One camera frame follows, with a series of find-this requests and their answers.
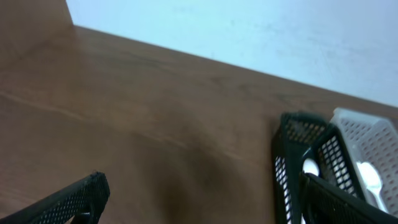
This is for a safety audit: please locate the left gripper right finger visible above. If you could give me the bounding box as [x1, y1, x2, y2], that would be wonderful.
[299, 172, 397, 224]

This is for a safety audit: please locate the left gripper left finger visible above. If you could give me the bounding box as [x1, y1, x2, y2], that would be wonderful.
[1, 172, 110, 224]

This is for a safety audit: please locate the white spoon group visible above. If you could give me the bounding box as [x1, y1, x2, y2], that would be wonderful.
[302, 158, 320, 176]

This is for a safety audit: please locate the white spoon crossed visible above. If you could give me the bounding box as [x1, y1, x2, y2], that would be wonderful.
[356, 162, 388, 213]

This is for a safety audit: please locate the black plastic basket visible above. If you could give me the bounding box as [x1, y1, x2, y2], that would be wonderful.
[271, 112, 365, 224]

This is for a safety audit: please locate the clear plastic basket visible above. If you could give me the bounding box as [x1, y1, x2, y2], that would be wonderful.
[331, 108, 397, 217]

